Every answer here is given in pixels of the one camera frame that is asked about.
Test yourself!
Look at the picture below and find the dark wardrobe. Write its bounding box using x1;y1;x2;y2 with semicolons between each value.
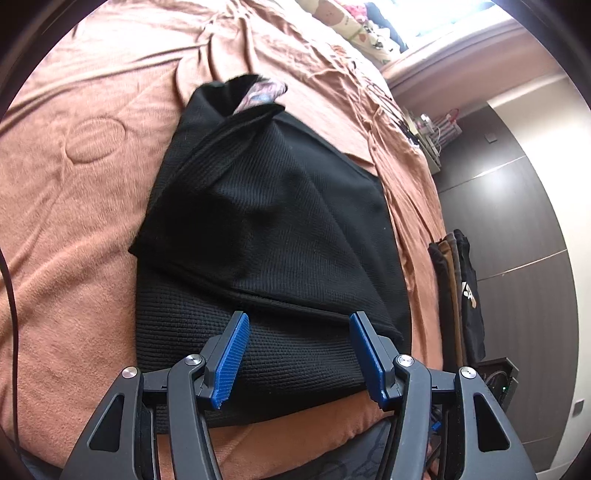
434;78;583;472

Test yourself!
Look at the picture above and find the printed window seat cushion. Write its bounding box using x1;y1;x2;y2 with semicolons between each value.
295;0;407;65

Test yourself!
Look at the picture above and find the stack of folded dark clothes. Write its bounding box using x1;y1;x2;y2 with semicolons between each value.
427;229;488;370

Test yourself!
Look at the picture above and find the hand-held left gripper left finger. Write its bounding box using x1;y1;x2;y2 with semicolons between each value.
67;311;251;480

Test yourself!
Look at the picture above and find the bed with brown blanket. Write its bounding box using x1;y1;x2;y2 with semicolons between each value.
0;0;448;467

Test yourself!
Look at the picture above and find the thin black cable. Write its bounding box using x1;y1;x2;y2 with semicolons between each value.
346;55;419;141

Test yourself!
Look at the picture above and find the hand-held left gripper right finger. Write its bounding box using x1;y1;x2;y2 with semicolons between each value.
348;311;539;480

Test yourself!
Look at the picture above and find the cream nightstand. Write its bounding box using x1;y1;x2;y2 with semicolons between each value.
406;131;446;174

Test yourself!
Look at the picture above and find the person's left leg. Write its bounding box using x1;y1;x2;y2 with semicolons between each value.
291;418;402;480

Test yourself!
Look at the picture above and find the dark clothes pile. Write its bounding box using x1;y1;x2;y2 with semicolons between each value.
365;0;409;47

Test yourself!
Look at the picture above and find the black t-shirt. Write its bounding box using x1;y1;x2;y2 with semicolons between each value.
128;74;413;428

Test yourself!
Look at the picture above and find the thick black cable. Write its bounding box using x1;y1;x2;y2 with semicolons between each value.
0;249;19;453

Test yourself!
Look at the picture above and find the pink curtain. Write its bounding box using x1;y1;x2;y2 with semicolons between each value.
383;18;564;88

